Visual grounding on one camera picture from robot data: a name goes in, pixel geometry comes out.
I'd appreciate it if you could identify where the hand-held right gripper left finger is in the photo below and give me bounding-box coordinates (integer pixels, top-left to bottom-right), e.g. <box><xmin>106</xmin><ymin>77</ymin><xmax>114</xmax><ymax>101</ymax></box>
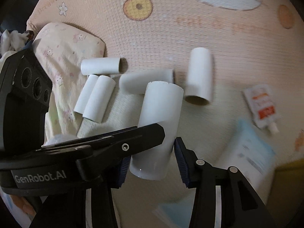
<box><xmin>28</xmin><ymin>157</ymin><xmax>133</xmax><ymax>228</ymax></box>

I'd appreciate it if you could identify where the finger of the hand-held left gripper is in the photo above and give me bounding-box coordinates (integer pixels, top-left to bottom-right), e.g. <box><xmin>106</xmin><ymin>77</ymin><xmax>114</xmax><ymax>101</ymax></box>
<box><xmin>76</xmin><ymin>123</ymin><xmax>165</xmax><ymax>181</ymax></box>
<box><xmin>41</xmin><ymin>127</ymin><xmax>140</xmax><ymax>150</ymax></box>

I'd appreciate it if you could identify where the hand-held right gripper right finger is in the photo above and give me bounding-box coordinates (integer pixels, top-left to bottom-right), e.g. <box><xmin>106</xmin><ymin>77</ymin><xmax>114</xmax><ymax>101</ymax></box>
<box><xmin>174</xmin><ymin>136</ymin><xmax>278</xmax><ymax>228</ymax></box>

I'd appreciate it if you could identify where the single white paper tube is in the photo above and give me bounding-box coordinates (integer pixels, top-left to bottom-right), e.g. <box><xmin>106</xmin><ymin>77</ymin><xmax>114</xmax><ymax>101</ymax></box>
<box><xmin>129</xmin><ymin>81</ymin><xmax>184</xmax><ymax>180</ymax></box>

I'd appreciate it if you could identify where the pile of white paper tubes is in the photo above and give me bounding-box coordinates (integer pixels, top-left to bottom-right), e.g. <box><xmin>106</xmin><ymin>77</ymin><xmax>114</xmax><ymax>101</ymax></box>
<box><xmin>73</xmin><ymin>47</ymin><xmax>213</xmax><ymax>137</ymax></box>

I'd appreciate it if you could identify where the cardboard box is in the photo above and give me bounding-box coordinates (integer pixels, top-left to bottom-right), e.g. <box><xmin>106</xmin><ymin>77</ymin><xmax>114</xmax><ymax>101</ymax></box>
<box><xmin>273</xmin><ymin>155</ymin><xmax>304</xmax><ymax>219</ymax></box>

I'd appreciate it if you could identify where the light blue flat packet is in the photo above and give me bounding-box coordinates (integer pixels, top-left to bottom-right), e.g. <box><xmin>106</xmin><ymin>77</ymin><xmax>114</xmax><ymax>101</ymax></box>
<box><xmin>154</xmin><ymin>201</ymin><xmax>194</xmax><ymax>228</ymax></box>

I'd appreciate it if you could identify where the cream printed pillow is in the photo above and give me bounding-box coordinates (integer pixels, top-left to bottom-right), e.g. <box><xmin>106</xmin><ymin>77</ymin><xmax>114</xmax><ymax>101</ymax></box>
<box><xmin>32</xmin><ymin>22</ymin><xmax>106</xmax><ymax>138</ymax></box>

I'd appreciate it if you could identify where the white crumpled cloth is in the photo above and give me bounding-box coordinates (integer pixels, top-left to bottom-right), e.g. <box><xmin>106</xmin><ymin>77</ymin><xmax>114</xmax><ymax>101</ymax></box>
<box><xmin>0</xmin><ymin>30</ymin><xmax>29</xmax><ymax>53</ymax></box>

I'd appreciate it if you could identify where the white red spout pouch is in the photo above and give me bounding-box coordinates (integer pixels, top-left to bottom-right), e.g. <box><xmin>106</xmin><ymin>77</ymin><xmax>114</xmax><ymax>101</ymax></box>
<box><xmin>242</xmin><ymin>84</ymin><xmax>282</xmax><ymax>135</ymax></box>

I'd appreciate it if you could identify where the pink cat printed blanket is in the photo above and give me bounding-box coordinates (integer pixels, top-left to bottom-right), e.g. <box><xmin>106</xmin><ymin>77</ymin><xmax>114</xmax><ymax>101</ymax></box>
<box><xmin>26</xmin><ymin>0</ymin><xmax>304</xmax><ymax>228</ymax></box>

